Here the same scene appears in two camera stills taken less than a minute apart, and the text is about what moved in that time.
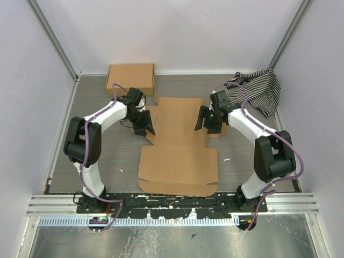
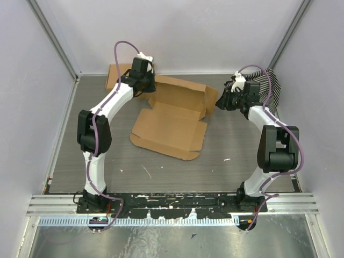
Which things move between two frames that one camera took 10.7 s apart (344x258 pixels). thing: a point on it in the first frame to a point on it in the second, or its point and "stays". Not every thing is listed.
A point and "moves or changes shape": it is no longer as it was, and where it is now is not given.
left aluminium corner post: x=52 y=36 stays
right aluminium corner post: x=289 y=32 stays
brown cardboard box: x=178 y=162 moves or changes shape
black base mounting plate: x=221 y=205 stays
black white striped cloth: x=263 y=87 stays
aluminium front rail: x=306 y=203 stays
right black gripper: x=212 y=129 to x=224 y=101
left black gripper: x=147 y=124 to x=151 y=73
